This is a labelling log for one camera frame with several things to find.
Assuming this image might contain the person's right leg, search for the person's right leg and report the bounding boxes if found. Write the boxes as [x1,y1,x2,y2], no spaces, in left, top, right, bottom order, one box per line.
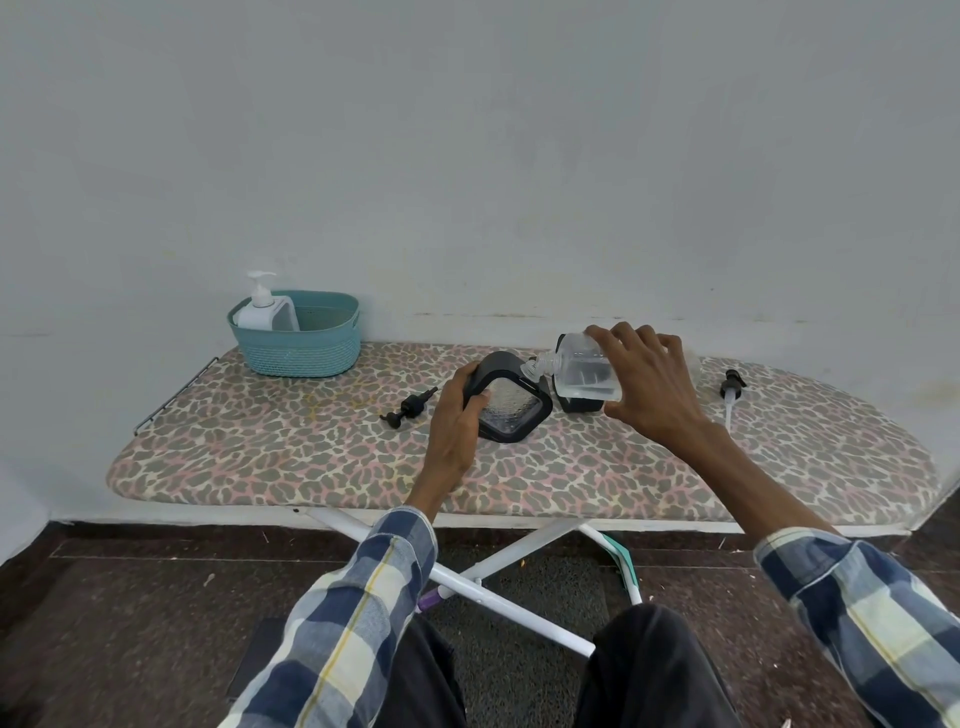
[576,603,745,728]

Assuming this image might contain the black pump with white tube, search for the black pump with white tube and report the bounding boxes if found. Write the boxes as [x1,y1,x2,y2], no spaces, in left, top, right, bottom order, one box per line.
[720,369,745,436]

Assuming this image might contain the dark floor mat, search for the dark floor mat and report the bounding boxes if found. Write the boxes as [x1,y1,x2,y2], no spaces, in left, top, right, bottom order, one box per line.
[420,551,613,728]

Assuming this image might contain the teal and white cloth strap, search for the teal and white cloth strap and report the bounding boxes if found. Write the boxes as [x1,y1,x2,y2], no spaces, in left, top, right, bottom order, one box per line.
[600,534,640,594]

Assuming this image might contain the white pump soap bottle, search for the white pump soap bottle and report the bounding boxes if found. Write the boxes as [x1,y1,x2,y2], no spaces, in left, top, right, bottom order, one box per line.
[236,270,302,333]

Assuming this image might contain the person's leg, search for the person's leg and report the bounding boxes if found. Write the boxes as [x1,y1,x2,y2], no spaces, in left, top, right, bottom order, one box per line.
[386,615,470,728]
[576,603,745,728]

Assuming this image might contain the white ironing board legs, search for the white ironing board legs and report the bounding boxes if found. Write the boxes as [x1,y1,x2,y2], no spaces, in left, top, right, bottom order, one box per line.
[296,506,646,661]

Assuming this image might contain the clear plastic refill bottle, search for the clear plastic refill bottle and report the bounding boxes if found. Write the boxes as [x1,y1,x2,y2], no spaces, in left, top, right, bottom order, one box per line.
[525,332,704,406]

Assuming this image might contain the person's right hand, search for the person's right hand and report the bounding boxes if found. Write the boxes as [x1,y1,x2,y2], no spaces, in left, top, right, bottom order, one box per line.
[584,321,714,453]

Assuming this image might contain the person's right forearm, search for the person's right forearm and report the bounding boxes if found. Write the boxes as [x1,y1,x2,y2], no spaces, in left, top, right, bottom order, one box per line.
[667,417,960,728]

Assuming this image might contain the teal woven plastic basket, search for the teal woven plastic basket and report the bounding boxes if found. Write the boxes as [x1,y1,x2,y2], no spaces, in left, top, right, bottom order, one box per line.
[227,291,363,378]

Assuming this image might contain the black framed glass soap dispenser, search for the black framed glass soap dispenser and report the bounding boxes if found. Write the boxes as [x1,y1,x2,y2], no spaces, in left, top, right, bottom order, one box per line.
[461,351,555,445]

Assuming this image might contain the person's left forearm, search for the person's left forearm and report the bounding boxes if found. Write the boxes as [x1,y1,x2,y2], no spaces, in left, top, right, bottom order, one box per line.
[217,474,470,728]

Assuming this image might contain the person's left hand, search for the person's left hand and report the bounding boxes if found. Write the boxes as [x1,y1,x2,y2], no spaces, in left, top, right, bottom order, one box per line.
[426,367,496,498]

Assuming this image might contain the black pump head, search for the black pump head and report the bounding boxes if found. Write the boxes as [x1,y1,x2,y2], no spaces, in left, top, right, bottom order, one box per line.
[378,386,440,430]

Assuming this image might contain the leopard print ironing board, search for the leopard print ironing board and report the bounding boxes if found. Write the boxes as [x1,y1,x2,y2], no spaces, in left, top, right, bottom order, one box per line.
[105,341,940,538]

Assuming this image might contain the black soap dispenser base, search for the black soap dispenser base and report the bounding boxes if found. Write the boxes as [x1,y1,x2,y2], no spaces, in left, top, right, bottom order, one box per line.
[551,375,606,417]

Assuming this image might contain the person's left leg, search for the person's left leg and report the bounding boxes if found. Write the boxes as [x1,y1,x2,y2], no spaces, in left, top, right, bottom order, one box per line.
[386,615,470,728]

